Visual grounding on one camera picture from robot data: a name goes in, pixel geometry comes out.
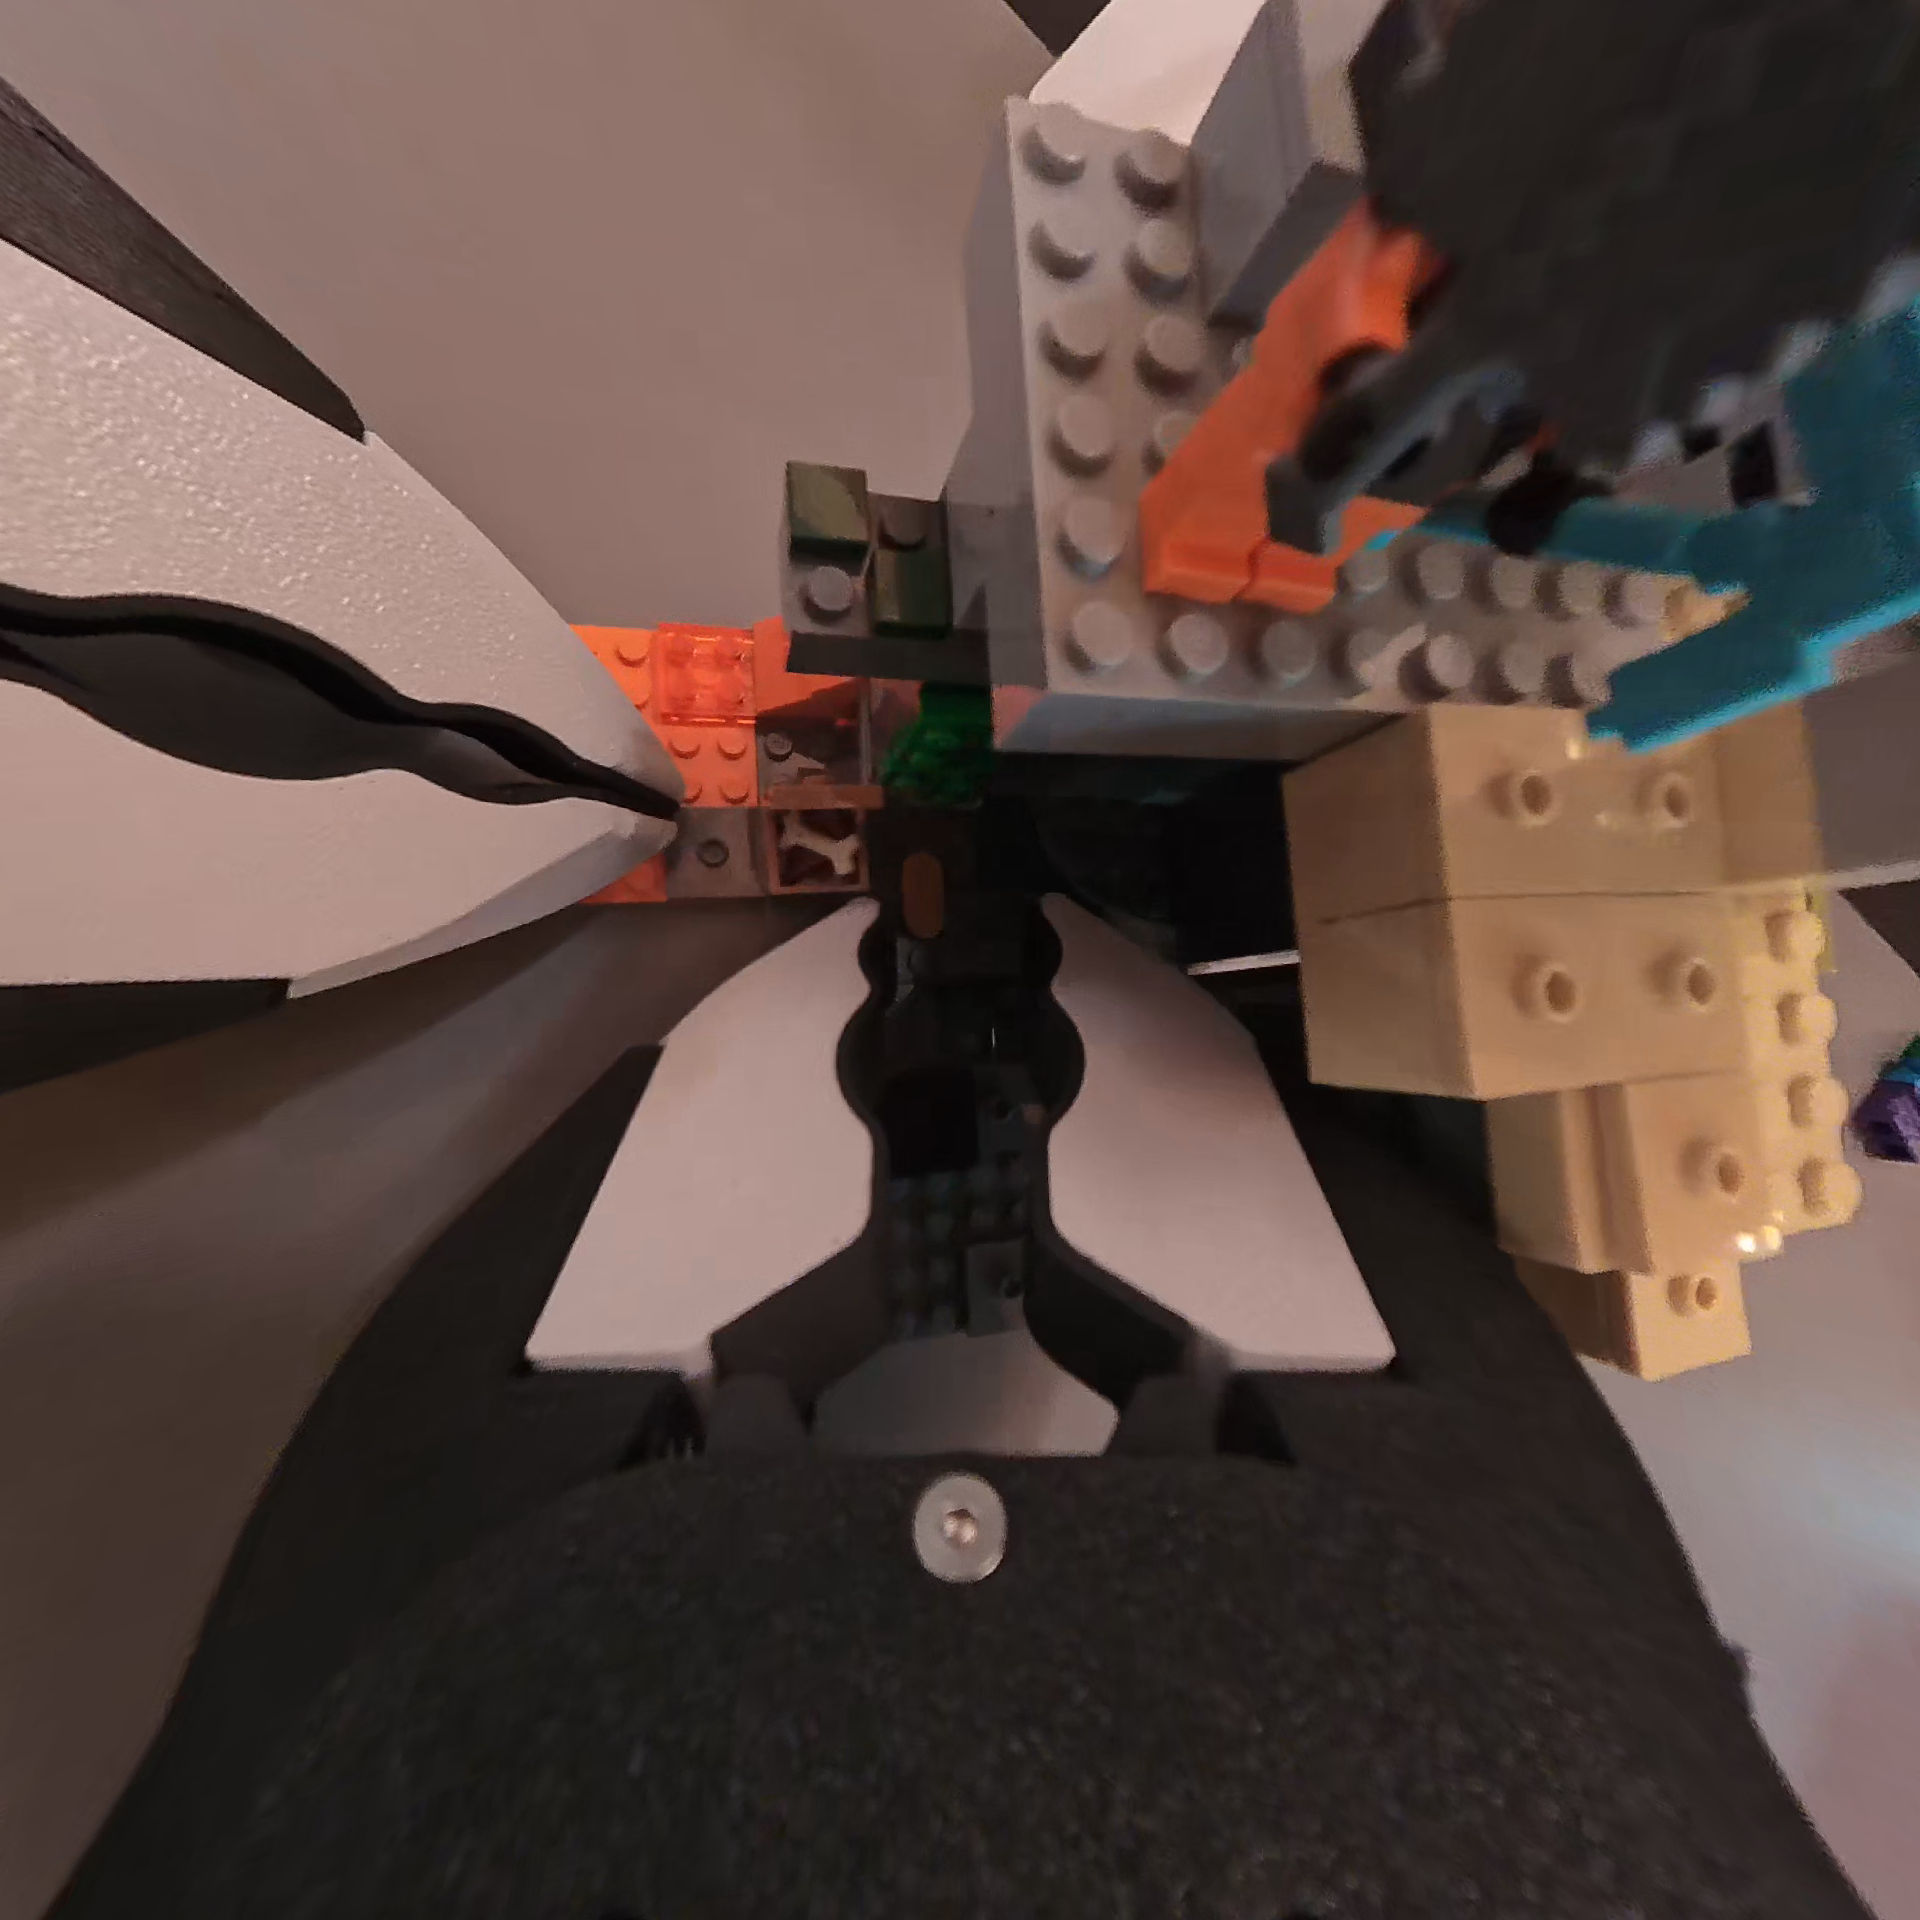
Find toy brick cave building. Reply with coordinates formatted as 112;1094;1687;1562
577;0;1920;1384

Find zombie toy brick figure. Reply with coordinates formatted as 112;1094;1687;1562
1853;1027;1920;1168

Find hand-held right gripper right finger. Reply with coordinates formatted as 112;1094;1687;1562
1035;896;1397;1414

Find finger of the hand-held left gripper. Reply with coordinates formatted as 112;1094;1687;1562
0;631;677;1000
0;240;682;813

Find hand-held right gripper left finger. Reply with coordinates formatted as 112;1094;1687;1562
527;901;894;1421

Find orange toy brick figure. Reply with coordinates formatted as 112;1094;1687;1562
1143;0;1920;752

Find brown toy brick chest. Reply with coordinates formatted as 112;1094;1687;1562
766;806;877;896

